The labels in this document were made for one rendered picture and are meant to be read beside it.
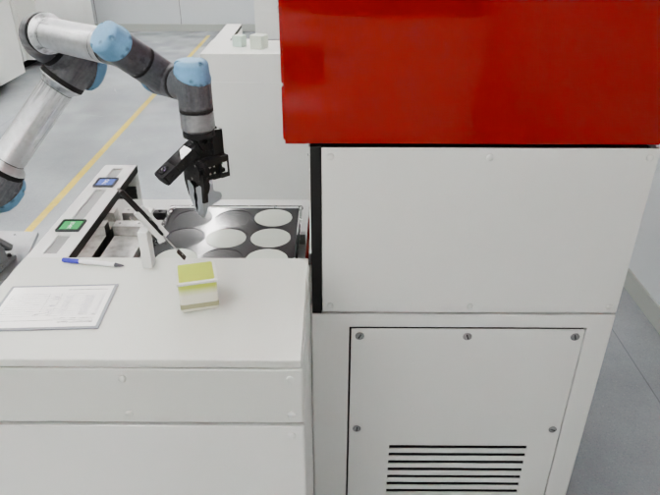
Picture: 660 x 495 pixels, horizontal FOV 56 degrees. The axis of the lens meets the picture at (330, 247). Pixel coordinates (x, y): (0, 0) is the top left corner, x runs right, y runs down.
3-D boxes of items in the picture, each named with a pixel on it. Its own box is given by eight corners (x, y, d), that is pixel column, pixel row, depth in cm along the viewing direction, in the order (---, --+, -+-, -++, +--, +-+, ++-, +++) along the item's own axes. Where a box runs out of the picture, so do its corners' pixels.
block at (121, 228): (147, 230, 165) (146, 219, 163) (144, 236, 162) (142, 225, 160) (118, 230, 165) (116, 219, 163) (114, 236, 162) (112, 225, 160)
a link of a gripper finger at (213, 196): (226, 215, 149) (223, 180, 145) (204, 222, 146) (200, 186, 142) (219, 210, 151) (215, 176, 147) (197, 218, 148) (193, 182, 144)
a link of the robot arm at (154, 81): (135, 42, 138) (164, 49, 131) (171, 68, 147) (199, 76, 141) (119, 75, 137) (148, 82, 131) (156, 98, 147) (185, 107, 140)
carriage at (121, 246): (157, 224, 174) (156, 215, 172) (118, 297, 142) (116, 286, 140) (129, 224, 174) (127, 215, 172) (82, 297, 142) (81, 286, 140)
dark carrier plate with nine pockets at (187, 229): (299, 209, 172) (299, 208, 172) (292, 275, 142) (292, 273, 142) (175, 209, 172) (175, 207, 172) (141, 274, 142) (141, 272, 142)
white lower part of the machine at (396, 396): (491, 362, 253) (522, 176, 213) (554, 545, 182) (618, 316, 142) (318, 361, 253) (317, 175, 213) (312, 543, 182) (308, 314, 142)
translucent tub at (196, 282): (216, 288, 124) (213, 258, 121) (220, 308, 118) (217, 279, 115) (178, 293, 123) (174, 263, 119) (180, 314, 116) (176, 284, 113)
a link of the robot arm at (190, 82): (192, 54, 137) (217, 59, 132) (197, 103, 142) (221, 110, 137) (162, 60, 132) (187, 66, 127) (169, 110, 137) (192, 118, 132)
